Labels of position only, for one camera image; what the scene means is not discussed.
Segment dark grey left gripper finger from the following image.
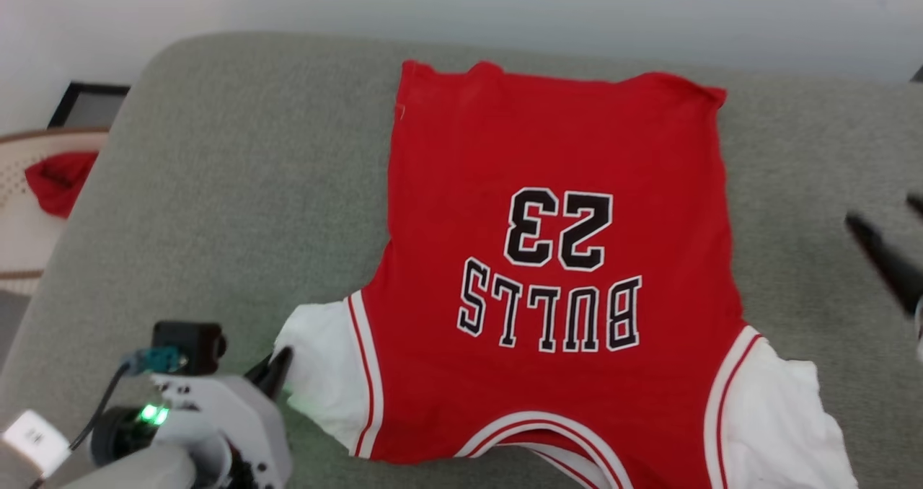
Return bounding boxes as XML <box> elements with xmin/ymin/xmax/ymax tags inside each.
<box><xmin>245</xmin><ymin>353</ymin><xmax>275</xmax><ymax>387</ymax></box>
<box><xmin>268</xmin><ymin>345</ymin><xmax>294</xmax><ymax>402</ymax></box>

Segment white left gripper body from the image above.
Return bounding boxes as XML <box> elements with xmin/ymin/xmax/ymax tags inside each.
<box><xmin>151</xmin><ymin>374</ymin><xmax>293</xmax><ymax>489</ymax></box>

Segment red Bulls basketball jersey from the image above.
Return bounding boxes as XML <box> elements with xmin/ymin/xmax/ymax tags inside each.
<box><xmin>273</xmin><ymin>59</ymin><xmax>860</xmax><ymax>489</ymax></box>

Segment grey fabric sofa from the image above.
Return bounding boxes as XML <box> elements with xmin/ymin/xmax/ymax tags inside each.
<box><xmin>0</xmin><ymin>31</ymin><xmax>923</xmax><ymax>489</ymax></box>

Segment cream perforated laundry basket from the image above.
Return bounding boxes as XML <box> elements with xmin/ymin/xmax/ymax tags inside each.
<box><xmin>0</xmin><ymin>128</ymin><xmax>110</xmax><ymax>297</ymax></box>

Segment red cloth in basket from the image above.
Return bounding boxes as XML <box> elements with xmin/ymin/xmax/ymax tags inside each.
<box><xmin>25</xmin><ymin>151</ymin><xmax>100</xmax><ymax>220</ymax></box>

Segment black framed floor panel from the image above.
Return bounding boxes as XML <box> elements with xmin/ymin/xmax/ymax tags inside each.
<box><xmin>47</xmin><ymin>81</ymin><xmax>132</xmax><ymax>131</ymax></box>

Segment teal camera cable connector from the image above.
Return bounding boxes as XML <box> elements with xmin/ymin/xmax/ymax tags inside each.
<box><xmin>132</xmin><ymin>346</ymin><xmax>182</xmax><ymax>376</ymax></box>

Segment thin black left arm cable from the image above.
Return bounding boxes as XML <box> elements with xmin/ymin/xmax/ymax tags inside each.
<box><xmin>69</xmin><ymin>359</ymin><xmax>139</xmax><ymax>451</ymax></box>

